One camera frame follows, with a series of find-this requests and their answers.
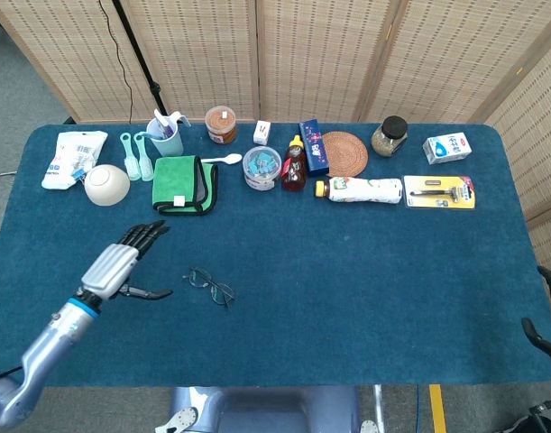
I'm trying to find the yellow-capped tea bottle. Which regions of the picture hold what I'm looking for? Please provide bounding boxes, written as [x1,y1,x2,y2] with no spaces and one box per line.
[314,176,403,205]

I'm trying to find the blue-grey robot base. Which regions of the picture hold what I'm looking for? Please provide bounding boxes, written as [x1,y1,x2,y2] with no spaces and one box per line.
[155,385,384,433]

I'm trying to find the white blue milk carton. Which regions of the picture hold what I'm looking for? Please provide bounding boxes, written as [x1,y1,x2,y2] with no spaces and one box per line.
[422,132,473,165]

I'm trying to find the clear tub binder clips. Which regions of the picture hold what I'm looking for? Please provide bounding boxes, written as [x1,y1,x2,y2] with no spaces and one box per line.
[242,145,283,191]

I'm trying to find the black stand pole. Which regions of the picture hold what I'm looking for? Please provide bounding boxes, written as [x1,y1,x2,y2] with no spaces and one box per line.
[111,0,169,117]

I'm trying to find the honey squeeze bottle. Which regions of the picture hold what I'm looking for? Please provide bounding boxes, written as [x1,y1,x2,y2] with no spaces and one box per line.
[280,134,308,193]

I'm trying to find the razor in yellow blister pack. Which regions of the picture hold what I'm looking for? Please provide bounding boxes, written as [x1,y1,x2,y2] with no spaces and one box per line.
[402,175,477,210]

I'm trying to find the teal handled scrub brush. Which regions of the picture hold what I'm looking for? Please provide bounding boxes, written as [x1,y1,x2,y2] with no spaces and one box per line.
[119,132,142,182]
[133,131,155,182]

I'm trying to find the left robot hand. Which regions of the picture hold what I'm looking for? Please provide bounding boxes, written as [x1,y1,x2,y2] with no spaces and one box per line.
[75,219,174,302]

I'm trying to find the white plastic spoon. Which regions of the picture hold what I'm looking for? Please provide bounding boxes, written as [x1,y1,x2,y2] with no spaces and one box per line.
[200,153,243,166]

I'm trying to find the dark blue carton box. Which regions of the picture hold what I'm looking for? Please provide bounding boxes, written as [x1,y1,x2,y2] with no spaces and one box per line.
[298,118,331,178]

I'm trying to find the green microfiber cloth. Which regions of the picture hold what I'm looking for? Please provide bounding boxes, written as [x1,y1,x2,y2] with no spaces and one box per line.
[152,155,220,217]

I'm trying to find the black wire eyeglasses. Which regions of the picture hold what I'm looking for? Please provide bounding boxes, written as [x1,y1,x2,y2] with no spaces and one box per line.
[182,266,236,310]

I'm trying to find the cream upturned bowl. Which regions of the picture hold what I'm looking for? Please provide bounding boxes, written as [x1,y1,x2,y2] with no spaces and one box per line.
[84,163,132,207]

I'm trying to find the white purple toothpaste tube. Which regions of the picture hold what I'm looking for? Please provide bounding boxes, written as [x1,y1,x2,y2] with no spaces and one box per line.
[152,108,175,139]

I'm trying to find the metal table leg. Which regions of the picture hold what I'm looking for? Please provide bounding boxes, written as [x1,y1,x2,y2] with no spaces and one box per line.
[372,384,387,433]

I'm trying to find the blue table mat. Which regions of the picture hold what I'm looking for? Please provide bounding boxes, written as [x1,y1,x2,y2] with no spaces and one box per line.
[0,123,551,389]

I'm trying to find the glass jar black lid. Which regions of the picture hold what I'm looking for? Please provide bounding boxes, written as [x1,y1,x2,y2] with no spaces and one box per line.
[371,115,409,159]

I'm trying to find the light blue handled cup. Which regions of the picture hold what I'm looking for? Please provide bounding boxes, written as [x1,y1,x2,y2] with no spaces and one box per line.
[146,110,191,158]

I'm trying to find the clear jar orange snacks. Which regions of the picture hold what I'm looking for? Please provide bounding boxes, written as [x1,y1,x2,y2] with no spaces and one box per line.
[205,106,239,145]

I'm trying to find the white plastic wipes package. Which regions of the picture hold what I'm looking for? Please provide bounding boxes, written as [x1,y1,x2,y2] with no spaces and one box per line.
[41,130,109,190]

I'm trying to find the small white box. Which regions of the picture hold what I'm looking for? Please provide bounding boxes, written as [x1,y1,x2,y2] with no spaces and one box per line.
[253,120,272,146]

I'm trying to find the round woven coaster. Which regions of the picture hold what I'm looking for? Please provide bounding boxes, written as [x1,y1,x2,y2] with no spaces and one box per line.
[322,131,370,179]

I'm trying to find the thin black cable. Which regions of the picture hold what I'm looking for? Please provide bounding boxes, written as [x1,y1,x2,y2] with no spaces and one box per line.
[97,0,134,125]

